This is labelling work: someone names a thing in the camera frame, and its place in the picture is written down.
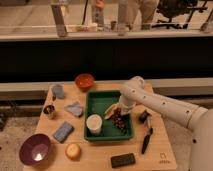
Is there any dark grape bunch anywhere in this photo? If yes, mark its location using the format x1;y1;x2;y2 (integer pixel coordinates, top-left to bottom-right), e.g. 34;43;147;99
111;109;127;134

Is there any light blue cup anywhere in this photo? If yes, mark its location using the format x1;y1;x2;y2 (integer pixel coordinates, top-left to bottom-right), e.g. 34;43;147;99
51;84;64;99

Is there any yellow round fruit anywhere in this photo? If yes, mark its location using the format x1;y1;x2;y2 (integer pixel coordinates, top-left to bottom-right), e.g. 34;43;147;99
65;143;81;160

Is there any purple bowl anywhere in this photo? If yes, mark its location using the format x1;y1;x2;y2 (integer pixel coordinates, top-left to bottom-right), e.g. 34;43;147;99
19;134;51;166

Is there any black rectangular block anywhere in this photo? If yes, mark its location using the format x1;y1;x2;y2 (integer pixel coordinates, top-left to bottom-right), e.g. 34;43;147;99
110;153;136;168

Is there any crumpled blue cloth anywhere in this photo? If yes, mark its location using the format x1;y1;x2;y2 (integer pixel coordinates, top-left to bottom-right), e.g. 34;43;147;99
65;101;83;117

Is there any white paper cup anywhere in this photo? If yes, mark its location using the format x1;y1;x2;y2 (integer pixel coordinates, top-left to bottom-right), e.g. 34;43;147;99
86;114;102;135

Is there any dark metal can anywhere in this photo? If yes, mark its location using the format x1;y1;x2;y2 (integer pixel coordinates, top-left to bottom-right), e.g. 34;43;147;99
43;105;56;119

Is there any blue sponge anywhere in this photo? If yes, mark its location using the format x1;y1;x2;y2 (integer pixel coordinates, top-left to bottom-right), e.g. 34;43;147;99
53;122;74;143

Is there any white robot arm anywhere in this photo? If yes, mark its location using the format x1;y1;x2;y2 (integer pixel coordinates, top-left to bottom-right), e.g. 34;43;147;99
119;76;213;171

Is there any orange bowl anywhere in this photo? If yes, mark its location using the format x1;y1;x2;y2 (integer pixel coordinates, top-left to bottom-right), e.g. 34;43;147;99
75;73;94;92

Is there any black office chair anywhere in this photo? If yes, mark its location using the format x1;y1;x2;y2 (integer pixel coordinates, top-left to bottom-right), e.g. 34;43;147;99
152;0;208;29

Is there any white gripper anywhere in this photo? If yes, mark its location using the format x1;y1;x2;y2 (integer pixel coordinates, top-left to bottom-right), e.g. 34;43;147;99
119;99;134;116

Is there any person in beige trousers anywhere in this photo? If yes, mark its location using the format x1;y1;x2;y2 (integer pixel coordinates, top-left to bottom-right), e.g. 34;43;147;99
126;0;159;30

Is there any green plastic tray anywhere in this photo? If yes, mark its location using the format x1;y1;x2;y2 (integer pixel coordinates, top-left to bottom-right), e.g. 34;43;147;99
84;90;134;142

